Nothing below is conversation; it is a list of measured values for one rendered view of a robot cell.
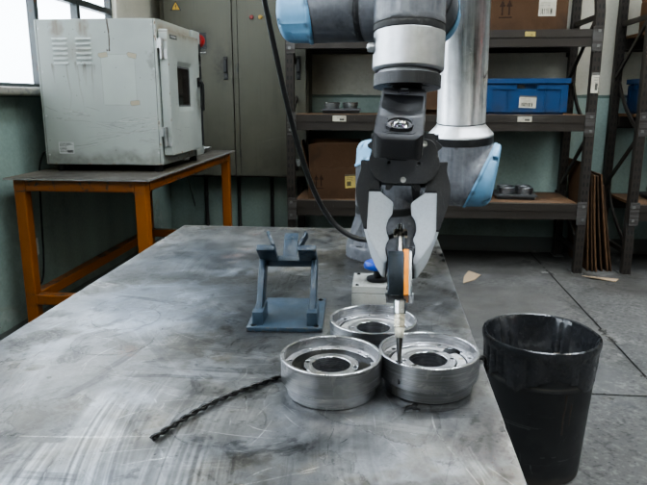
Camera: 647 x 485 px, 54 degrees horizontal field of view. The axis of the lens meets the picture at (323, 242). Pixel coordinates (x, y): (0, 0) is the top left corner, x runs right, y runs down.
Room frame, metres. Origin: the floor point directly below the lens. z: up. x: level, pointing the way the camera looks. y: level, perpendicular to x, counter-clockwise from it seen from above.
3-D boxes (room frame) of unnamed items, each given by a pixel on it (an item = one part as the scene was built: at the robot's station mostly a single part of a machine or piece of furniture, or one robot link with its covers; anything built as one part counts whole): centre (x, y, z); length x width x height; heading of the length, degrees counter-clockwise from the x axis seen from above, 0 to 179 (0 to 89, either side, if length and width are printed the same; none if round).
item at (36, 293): (3.32, 0.94, 0.39); 1.50 x 0.62 x 0.78; 174
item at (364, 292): (0.88, -0.08, 0.82); 0.08 x 0.07 x 0.05; 174
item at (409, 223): (1.21, -0.12, 0.85); 0.15 x 0.15 x 0.10
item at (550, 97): (4.24, -1.28, 1.11); 0.52 x 0.38 x 0.22; 84
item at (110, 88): (3.12, 0.91, 1.10); 0.62 x 0.61 x 0.65; 174
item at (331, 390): (0.62, -0.01, 0.82); 0.10 x 0.10 x 0.04
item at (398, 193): (1.21, -0.13, 0.97); 0.13 x 0.12 x 0.14; 72
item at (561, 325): (1.77, -0.64, 0.21); 0.34 x 0.34 x 0.43
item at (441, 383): (0.63, -0.11, 0.82); 0.10 x 0.10 x 0.04
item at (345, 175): (4.33, -0.10, 0.64); 0.49 x 0.40 x 0.37; 89
